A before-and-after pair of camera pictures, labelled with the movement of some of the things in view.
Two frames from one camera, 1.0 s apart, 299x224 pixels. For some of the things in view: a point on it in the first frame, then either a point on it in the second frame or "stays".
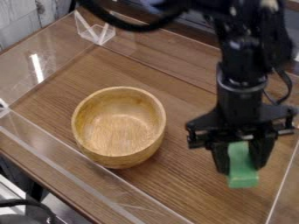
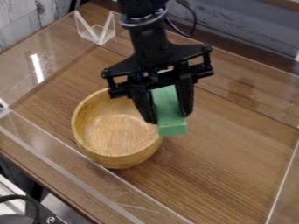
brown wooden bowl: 118,125 stays
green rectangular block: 244,177 → 173,122
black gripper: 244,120 → 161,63
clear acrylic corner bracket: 98,33 stays
